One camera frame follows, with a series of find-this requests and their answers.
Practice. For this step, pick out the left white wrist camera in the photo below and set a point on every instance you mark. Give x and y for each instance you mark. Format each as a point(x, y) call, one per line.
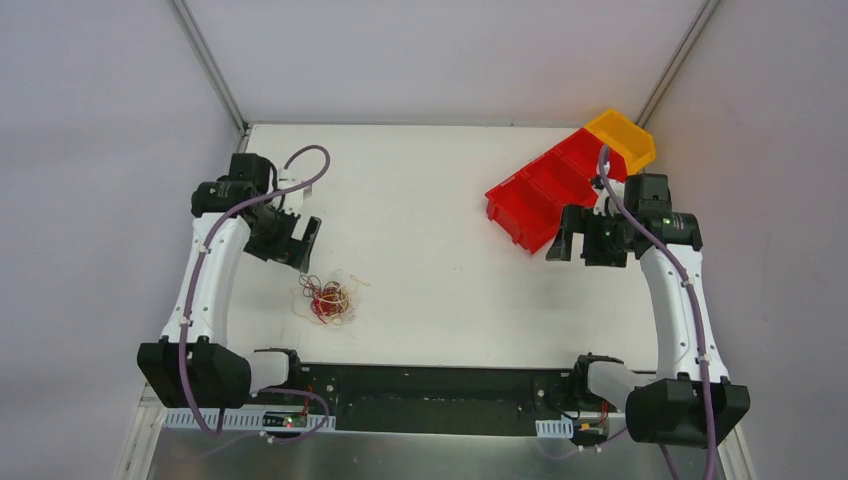
point(286, 180)

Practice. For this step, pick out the front red bin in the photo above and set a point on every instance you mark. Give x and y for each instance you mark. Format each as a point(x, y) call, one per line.
point(524, 211)

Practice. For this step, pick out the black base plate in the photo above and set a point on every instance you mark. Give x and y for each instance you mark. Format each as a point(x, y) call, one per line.
point(437, 400)

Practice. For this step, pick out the yellow plastic bin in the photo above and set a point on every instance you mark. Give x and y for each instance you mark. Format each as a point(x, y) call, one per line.
point(635, 145)

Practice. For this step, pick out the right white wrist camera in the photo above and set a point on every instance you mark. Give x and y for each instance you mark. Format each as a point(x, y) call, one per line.
point(604, 205)

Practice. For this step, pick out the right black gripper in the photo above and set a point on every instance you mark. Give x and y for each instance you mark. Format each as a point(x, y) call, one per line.
point(582, 235)

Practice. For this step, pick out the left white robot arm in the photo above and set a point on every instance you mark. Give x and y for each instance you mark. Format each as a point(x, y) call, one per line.
point(252, 210)

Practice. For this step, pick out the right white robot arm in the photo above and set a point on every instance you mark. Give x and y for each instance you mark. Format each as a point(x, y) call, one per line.
point(692, 401)

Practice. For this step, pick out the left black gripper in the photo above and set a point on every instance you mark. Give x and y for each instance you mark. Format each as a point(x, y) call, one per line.
point(290, 236)

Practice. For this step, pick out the red bin near yellow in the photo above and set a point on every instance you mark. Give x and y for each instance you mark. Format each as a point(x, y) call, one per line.
point(581, 149)

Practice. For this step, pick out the middle red bin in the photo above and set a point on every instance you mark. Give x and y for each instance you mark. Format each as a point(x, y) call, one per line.
point(558, 178)

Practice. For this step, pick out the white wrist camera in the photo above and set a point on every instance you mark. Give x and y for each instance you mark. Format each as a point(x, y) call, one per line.
point(604, 205)
point(286, 180)

